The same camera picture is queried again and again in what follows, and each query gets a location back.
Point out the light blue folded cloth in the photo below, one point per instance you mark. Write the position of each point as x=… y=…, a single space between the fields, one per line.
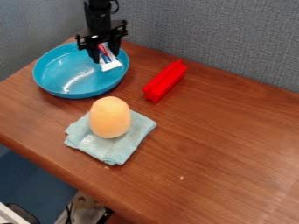
x=115 y=150

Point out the beige object under table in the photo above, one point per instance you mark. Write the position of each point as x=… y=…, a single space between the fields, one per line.
x=85 y=209

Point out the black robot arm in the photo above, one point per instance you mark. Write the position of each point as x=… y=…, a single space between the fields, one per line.
x=104 y=5

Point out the white object bottom left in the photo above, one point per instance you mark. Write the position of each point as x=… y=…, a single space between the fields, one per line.
x=8 y=217

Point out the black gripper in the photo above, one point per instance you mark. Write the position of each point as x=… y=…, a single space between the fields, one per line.
x=103 y=30

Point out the orange egg-shaped sponge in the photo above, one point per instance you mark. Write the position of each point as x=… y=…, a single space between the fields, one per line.
x=109 y=117

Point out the white toothpaste tube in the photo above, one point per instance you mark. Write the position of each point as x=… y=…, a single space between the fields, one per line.
x=107 y=59

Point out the blue plate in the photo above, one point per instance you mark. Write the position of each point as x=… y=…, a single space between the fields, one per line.
x=67 y=74

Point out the red plastic block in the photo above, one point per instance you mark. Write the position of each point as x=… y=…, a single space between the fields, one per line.
x=161 y=83

